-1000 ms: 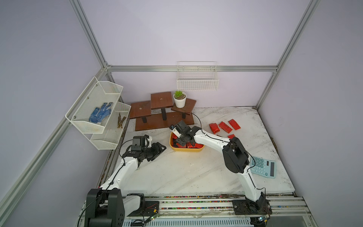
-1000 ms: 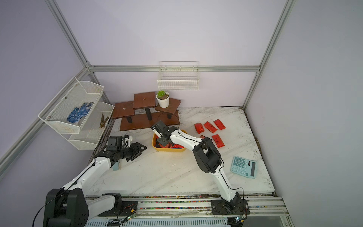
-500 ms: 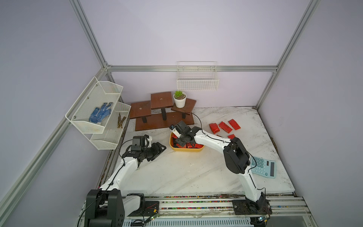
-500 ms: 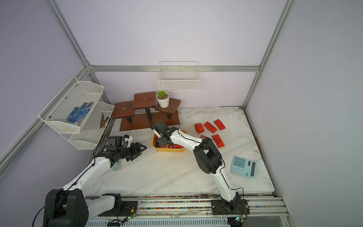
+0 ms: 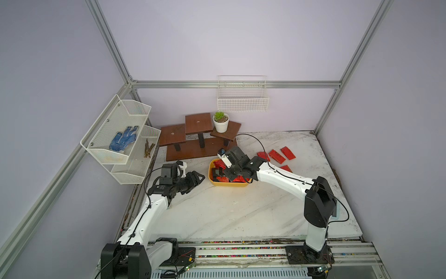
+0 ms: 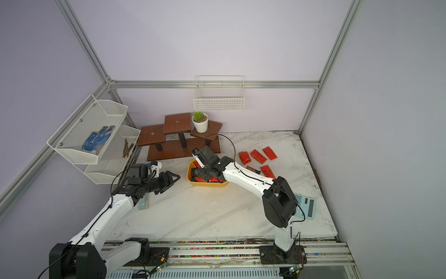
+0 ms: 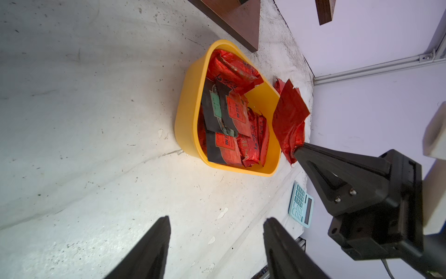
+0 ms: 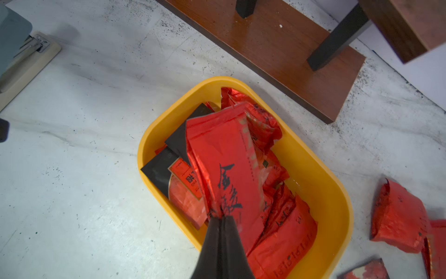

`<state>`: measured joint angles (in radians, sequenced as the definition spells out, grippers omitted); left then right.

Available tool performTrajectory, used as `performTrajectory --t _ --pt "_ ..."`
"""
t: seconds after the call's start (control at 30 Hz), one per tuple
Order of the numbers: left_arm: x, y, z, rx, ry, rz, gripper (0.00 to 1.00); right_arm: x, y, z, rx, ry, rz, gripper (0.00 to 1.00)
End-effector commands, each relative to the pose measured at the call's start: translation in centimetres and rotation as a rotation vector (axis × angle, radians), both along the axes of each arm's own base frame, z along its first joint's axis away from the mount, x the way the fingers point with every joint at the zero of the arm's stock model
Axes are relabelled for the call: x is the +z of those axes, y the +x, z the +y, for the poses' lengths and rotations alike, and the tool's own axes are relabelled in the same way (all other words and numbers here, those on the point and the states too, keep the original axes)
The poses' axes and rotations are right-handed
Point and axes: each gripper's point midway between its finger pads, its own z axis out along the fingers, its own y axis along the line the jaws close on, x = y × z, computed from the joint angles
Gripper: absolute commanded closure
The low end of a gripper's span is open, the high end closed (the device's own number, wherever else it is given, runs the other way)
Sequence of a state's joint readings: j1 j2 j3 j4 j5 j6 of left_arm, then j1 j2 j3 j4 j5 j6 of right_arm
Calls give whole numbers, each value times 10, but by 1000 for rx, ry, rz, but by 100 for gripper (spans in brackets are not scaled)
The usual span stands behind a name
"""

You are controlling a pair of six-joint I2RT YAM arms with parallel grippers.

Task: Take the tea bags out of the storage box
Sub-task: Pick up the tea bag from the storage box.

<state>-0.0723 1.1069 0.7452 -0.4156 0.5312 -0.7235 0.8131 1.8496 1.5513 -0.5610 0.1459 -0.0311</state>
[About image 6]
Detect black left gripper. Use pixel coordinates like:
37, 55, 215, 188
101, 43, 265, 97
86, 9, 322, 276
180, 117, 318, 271
142, 170, 180, 195

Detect crinkled red foil tea bag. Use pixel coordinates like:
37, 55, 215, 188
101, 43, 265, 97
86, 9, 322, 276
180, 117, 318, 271
239, 151, 252, 165

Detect large red tea bag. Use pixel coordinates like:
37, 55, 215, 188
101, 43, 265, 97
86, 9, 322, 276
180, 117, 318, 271
250, 149, 267, 165

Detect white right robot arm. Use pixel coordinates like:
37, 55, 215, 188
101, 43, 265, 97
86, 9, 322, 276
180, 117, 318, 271
192, 146, 298, 252

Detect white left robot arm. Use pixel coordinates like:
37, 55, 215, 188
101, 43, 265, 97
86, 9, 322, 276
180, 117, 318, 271
46, 161, 181, 279

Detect red tea bags pile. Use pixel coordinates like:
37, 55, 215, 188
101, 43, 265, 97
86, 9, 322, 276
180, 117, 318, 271
187, 160, 226, 186

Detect yellow plastic storage box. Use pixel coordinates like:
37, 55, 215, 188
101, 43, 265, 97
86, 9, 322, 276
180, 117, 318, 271
187, 160, 229, 187

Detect black red patterned tea bag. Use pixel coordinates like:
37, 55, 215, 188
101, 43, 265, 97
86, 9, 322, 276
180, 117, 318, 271
246, 166, 261, 174

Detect brown wooden tiered stand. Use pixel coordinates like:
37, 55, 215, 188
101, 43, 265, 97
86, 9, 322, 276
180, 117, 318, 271
138, 113, 223, 161

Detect small potted green plant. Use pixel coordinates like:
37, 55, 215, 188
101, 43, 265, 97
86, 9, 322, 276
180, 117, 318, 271
192, 112, 209, 133

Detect brown wooden clothespins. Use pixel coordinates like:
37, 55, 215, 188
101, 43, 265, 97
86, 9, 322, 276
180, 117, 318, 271
123, 139, 134, 158

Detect white mesh lower shelf basket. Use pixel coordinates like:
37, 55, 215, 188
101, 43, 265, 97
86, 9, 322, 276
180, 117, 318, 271
83, 125, 141, 185

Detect white mesh shelf basket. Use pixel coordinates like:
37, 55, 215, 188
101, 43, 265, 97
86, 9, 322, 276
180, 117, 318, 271
83, 125, 141, 185
46, 95, 128, 165

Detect blue work glove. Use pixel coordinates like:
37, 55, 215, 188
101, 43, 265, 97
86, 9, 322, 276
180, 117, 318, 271
82, 126, 115, 152

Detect white mesh upper shelf basket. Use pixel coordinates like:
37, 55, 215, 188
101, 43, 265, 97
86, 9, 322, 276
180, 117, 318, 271
46, 95, 128, 165

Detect light blue calculator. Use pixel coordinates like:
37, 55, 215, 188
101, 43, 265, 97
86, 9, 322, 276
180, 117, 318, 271
295, 194, 317, 220

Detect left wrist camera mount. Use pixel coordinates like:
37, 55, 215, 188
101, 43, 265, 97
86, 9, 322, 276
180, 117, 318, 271
147, 161, 162, 179

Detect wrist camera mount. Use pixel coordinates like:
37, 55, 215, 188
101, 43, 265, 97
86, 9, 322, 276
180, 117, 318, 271
147, 161, 162, 179
192, 148, 203, 166

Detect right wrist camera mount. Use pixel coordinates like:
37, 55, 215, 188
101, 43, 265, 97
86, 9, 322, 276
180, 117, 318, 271
192, 148, 203, 166

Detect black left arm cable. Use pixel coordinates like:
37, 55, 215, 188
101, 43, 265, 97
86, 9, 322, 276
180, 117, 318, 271
36, 167, 151, 279

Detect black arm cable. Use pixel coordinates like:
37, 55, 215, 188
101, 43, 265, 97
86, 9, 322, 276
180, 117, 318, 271
36, 167, 151, 279
200, 133, 307, 245

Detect white wire wall basket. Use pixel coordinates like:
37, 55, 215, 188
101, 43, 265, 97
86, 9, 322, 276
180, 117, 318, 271
193, 75, 246, 112

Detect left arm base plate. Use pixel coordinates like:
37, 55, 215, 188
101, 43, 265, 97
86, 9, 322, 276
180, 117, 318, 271
134, 247, 170, 267

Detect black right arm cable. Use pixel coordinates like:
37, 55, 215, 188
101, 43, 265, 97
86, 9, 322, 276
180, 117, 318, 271
200, 133, 307, 245

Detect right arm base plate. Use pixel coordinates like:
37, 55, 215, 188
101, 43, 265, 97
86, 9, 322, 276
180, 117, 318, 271
259, 245, 307, 265

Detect aluminium frame profiles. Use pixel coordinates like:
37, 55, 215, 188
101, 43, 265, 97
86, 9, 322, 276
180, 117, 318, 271
1, 1, 363, 220

